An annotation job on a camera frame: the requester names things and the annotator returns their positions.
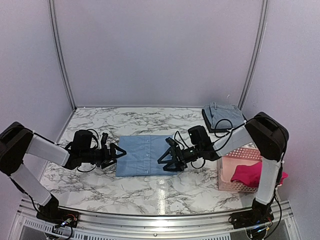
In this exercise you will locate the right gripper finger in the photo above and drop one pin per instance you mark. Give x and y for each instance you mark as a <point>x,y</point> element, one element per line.
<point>167,157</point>
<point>177,166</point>

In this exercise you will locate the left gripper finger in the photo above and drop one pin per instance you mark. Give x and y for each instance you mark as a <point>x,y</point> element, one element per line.
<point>116,152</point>
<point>108,163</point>

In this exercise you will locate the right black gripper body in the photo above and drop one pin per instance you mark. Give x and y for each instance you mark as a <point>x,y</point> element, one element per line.
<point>194,154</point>

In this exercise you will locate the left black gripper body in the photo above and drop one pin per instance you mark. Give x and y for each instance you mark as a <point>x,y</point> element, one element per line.
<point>100,158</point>

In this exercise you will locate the light blue shirt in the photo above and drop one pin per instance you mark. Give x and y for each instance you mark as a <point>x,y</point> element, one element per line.
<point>142,154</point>

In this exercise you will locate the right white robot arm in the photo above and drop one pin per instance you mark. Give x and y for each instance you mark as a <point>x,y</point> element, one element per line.
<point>269,136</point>

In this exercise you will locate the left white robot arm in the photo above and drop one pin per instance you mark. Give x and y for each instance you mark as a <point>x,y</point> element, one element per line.
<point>18,144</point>

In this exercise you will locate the pink plastic laundry basket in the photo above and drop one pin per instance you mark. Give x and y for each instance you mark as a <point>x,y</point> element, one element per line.
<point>240,156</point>

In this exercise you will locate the black tray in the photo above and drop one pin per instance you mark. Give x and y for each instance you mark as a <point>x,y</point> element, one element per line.
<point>210,125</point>

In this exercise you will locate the folded blue jeans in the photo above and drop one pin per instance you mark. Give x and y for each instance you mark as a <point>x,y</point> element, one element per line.
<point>223,113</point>

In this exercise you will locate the magenta red garment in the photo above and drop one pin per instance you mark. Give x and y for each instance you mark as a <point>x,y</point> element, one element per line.
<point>248,175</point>

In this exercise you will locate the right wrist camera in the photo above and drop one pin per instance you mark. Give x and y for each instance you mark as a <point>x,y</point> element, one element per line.
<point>172,143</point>

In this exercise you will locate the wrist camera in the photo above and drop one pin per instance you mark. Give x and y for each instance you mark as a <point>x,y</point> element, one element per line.
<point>103,140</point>
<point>172,143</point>

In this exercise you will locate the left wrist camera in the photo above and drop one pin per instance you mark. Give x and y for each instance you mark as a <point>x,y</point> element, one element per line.
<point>103,140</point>

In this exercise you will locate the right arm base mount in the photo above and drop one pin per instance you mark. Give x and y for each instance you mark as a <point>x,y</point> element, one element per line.
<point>249,218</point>

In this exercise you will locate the aluminium table front rail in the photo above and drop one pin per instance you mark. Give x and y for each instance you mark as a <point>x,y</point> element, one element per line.
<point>108,226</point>

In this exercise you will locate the left aluminium frame post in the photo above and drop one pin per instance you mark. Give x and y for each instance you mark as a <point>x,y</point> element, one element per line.
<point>59,54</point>

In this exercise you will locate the aluminium frame post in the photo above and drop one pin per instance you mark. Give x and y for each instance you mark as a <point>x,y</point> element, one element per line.
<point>59,54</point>
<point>262,24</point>

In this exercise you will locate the right aluminium frame post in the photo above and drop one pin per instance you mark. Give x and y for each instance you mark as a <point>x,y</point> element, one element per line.
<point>262,24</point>

